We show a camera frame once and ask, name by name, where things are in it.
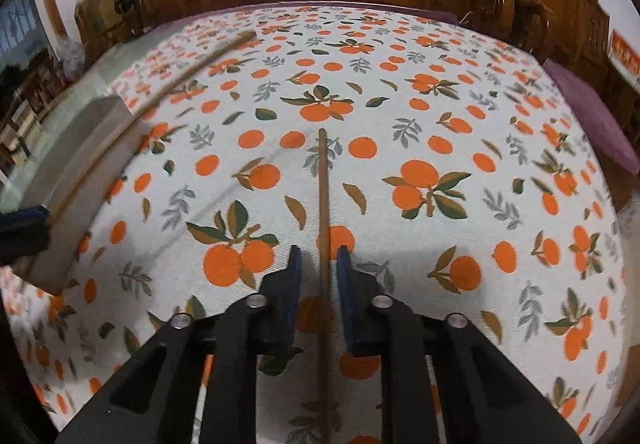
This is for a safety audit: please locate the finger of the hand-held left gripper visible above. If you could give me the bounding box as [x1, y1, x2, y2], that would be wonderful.
[0, 219, 51, 267]
[0, 205, 48, 225]

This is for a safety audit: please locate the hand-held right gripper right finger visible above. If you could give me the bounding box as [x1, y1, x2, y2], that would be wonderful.
[336, 245, 583, 444]

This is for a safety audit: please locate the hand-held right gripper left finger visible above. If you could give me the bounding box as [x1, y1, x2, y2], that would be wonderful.
[55, 245, 303, 444]

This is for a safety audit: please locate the metal tray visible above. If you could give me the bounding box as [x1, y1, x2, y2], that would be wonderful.
[19, 95, 149, 295]

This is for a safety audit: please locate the brown wooden chopstick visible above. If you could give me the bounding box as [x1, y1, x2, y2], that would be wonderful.
[316, 128, 335, 444]

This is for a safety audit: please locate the light bamboo chopstick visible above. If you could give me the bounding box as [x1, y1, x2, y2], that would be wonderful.
[48, 30, 258, 221]

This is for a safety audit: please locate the orange fruit print tablecloth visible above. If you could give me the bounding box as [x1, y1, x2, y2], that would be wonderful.
[0, 4, 631, 444]

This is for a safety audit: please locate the long purple seat cushion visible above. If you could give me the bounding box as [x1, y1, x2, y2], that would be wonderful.
[190, 0, 463, 24]

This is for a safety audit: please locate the wooden side cabinet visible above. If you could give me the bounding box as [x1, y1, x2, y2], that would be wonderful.
[602, 66, 640, 137]

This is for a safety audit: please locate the red box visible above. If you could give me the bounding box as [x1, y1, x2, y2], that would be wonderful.
[609, 30, 640, 85]

